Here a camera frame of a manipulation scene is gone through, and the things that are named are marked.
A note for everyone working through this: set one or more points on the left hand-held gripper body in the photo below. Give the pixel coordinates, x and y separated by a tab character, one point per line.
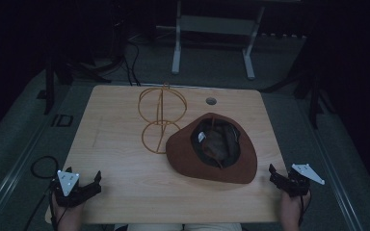
67	181

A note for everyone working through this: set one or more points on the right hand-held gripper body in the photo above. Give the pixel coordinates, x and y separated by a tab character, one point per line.
297	186

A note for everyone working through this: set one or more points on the brown felt hat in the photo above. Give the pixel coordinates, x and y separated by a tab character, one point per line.
181	157

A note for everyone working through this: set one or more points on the person's right hand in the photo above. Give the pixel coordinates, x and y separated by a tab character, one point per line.
290	205

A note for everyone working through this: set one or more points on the person's left hand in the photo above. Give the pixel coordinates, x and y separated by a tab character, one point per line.
69	215

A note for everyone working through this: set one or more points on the black metal stand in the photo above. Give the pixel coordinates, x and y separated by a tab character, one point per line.
314	102
49	86

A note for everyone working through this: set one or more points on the grey table grommet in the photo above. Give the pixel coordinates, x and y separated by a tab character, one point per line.
211	101

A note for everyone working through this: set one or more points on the black floor bracket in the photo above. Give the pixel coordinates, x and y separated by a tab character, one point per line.
58	120

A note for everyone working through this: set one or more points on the white metal desk frame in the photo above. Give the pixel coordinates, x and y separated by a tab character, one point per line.
216	25

